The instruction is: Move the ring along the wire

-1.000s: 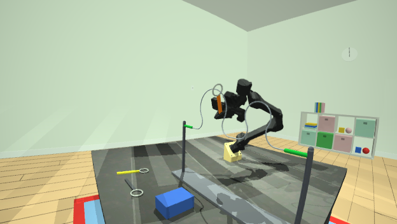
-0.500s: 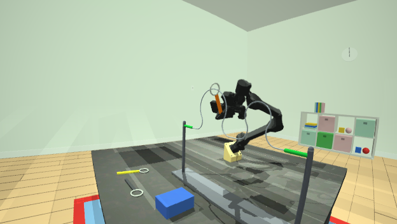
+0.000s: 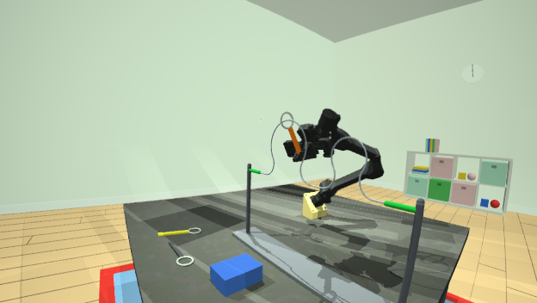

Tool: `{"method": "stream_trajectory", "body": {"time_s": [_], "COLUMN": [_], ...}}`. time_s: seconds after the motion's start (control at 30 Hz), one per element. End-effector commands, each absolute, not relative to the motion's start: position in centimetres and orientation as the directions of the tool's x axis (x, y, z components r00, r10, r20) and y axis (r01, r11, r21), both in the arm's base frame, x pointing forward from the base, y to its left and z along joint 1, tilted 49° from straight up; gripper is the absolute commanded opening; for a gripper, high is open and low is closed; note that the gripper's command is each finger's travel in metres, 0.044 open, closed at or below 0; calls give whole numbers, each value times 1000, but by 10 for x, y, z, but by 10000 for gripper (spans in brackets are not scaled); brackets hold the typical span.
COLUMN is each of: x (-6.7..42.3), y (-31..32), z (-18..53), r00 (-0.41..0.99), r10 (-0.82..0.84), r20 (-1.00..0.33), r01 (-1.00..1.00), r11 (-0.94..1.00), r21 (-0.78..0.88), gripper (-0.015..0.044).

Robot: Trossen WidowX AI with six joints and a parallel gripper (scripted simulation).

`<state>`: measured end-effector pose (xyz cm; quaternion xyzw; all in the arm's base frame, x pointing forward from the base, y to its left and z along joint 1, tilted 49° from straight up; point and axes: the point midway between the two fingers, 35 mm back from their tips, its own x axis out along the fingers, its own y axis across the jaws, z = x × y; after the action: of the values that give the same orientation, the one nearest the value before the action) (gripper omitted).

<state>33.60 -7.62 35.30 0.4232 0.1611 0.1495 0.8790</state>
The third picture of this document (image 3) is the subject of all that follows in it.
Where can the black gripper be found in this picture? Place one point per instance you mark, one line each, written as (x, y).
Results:
(323, 143)

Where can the blue rectangular block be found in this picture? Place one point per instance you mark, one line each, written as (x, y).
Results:
(235, 274)

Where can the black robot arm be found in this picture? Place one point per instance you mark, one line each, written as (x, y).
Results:
(327, 125)

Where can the white loop with dark grey handle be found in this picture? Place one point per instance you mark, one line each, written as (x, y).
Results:
(175, 249)

